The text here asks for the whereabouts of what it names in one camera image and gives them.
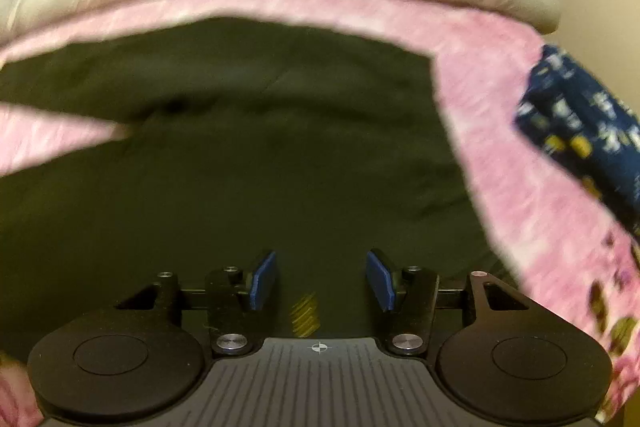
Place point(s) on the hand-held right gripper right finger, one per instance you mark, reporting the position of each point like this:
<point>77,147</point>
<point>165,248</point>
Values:
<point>378,279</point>

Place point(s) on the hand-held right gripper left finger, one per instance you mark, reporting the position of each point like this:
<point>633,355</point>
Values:
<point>262,279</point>

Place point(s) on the dark green garment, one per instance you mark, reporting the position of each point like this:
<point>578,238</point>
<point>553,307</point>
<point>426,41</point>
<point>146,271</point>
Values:
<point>250,157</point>

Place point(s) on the pink floral blanket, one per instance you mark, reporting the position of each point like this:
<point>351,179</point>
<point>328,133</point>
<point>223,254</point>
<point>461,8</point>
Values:
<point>500,157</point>

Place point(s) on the navy printed cloth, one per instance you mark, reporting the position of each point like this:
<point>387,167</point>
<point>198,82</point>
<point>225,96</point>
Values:
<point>575,117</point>

